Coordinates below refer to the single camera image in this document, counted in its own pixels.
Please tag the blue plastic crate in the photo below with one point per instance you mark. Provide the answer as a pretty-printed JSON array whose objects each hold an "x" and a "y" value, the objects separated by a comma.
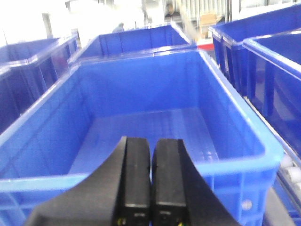
[
  {"x": 274, "y": 82},
  {"x": 27, "y": 71},
  {"x": 74, "y": 126}
]

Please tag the blue crate far back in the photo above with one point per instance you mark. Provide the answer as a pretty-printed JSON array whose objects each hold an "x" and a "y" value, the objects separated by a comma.
[{"x": 145, "y": 40}]

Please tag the blue plastic crate right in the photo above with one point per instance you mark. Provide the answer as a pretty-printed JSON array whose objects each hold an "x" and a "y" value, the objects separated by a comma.
[{"x": 274, "y": 82}]

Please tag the blue plastic crate middle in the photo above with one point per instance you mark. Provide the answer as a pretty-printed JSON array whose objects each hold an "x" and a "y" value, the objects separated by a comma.
[{"x": 74, "y": 126}]

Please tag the white roller conveyor track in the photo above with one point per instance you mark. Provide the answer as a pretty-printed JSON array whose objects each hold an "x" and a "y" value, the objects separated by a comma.
[{"x": 290, "y": 175}]

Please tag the blue crate far right rear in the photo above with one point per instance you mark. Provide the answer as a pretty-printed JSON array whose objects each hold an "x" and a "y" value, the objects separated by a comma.
[{"x": 228, "y": 39}]

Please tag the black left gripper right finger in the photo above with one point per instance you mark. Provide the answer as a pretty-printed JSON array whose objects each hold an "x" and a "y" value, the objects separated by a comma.
[{"x": 180, "y": 195}]

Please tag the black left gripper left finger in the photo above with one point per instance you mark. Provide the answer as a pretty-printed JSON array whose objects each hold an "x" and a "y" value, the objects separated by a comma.
[{"x": 117, "y": 193}]

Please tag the blue plastic crate left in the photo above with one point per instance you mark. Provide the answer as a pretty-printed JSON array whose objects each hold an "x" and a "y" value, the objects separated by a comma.
[{"x": 27, "y": 71}]

